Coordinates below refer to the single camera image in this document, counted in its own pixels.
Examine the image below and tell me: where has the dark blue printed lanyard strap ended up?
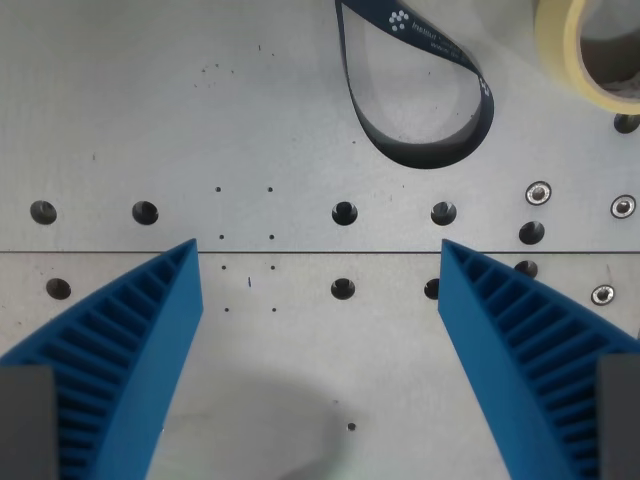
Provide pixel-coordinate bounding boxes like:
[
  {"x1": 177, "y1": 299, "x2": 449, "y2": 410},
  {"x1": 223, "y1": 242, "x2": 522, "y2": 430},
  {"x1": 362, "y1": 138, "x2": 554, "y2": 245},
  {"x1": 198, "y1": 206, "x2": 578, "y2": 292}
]
[{"x1": 334, "y1": 0, "x2": 496, "y2": 170}]

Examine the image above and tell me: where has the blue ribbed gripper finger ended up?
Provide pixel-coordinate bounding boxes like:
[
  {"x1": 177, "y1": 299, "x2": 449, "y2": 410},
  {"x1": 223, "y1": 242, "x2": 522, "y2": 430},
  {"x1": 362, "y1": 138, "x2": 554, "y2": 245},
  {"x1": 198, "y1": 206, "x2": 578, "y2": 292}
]
[
  {"x1": 437, "y1": 238, "x2": 640, "y2": 480},
  {"x1": 0, "y1": 237, "x2": 205, "y2": 480}
]

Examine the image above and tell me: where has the silver socket head screw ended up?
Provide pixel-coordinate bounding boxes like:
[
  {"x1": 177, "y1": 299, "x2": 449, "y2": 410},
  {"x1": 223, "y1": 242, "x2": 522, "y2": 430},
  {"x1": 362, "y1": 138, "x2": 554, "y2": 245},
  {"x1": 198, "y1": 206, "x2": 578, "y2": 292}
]
[
  {"x1": 525, "y1": 180, "x2": 552, "y2": 207},
  {"x1": 610, "y1": 194, "x2": 637, "y2": 220},
  {"x1": 590, "y1": 283, "x2": 616, "y2": 307}
]

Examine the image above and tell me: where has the yellow masking tape roll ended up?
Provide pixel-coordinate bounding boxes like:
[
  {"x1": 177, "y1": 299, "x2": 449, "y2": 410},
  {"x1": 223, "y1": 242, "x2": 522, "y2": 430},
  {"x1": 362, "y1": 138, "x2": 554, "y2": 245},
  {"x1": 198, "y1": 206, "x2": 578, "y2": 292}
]
[{"x1": 533, "y1": 0, "x2": 640, "y2": 116}]

